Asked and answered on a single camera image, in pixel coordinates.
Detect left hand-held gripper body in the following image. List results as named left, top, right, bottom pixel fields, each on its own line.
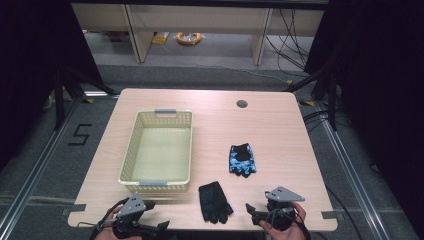
left=112, top=191, right=160, bottom=240

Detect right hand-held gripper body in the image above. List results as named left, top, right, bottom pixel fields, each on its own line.
left=263, top=185, right=306, bottom=232

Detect black fingerless glove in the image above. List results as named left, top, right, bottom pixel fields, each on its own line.
left=198, top=180, right=235, bottom=225

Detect blue camouflage fingerless glove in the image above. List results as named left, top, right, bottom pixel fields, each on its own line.
left=228, top=142, right=258, bottom=179

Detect cream perforated plastic basket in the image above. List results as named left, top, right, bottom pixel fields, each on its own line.
left=117, top=108, right=194, bottom=194

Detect person's right hand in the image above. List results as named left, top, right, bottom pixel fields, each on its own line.
left=258, top=201, right=307, bottom=240

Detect person's left hand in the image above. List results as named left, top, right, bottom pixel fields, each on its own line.
left=94, top=205, right=142, bottom=240

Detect black metal stand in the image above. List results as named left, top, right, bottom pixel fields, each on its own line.
left=282, top=65, right=338, bottom=132
left=52, top=65, right=120, bottom=132

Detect black curtain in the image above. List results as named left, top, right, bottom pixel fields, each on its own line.
left=303, top=0, right=424, bottom=238
left=0, top=0, right=106, bottom=172

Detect yellow packet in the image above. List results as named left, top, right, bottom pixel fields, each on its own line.
left=151, top=31, right=170, bottom=46

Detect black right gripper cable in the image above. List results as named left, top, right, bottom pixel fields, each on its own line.
left=270, top=208, right=312, bottom=240

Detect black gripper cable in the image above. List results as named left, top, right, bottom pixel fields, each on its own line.
left=270, top=208, right=312, bottom=240
left=77, top=197, right=130, bottom=240

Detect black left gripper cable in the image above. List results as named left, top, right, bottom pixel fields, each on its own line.
left=77, top=197, right=130, bottom=240

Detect black floor cable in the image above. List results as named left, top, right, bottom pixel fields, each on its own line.
left=324, top=184, right=365, bottom=240

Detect aluminium floor rail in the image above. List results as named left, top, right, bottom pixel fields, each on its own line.
left=315, top=101, right=386, bottom=240
left=0, top=95, right=88, bottom=236

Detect black floor cables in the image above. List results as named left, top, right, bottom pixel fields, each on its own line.
left=301, top=108, right=353, bottom=135

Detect thin white floor cable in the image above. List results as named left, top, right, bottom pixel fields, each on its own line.
left=159, top=42, right=292, bottom=84

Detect bundle of black cables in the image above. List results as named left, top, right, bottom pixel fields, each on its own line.
left=264, top=7, right=312, bottom=72

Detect orange cable coil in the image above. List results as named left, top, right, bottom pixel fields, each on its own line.
left=175, top=31, right=203, bottom=46

